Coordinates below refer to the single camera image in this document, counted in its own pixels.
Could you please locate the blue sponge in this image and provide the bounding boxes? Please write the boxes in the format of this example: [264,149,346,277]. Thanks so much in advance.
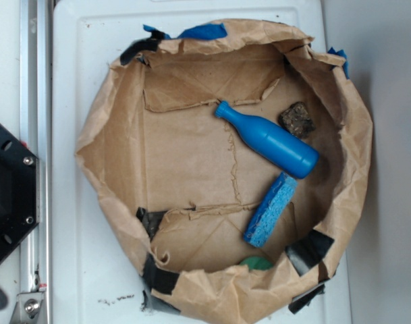
[243,172,298,248]

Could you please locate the metal corner bracket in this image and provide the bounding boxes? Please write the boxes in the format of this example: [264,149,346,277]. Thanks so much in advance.
[9,292,47,324]

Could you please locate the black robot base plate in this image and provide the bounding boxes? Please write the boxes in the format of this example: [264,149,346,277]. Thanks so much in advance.
[0,124,38,264]

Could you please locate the dark brown rock chunk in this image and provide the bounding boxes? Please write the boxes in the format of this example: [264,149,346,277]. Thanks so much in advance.
[277,101,316,139]

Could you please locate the blue plastic bottle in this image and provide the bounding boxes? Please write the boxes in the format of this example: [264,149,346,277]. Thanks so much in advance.
[215,101,319,179]

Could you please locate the brown paper bag bin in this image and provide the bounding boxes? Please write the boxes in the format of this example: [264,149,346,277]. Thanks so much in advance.
[76,19,373,323]

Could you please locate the white tray lid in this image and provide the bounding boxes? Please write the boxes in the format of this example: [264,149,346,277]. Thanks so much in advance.
[51,0,353,324]

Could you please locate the green round object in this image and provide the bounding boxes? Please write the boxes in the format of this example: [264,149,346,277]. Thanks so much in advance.
[239,256,273,271]

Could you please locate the aluminium extrusion rail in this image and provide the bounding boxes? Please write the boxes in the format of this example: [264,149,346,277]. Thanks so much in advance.
[20,1,55,323]

